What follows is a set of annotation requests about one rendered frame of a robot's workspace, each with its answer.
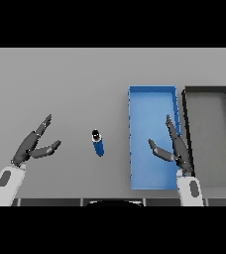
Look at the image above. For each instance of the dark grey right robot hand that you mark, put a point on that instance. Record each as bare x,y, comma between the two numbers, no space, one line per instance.
180,149

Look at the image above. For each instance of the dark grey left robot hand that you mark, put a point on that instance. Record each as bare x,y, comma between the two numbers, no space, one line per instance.
28,144

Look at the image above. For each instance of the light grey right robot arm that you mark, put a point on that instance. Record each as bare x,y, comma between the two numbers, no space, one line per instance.
190,190

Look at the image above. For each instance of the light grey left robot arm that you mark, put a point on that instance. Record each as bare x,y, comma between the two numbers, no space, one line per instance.
6,183

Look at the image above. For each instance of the blue bin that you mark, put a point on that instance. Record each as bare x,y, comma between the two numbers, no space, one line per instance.
152,139

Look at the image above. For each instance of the dark grey bin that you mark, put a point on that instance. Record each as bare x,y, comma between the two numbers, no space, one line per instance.
211,135

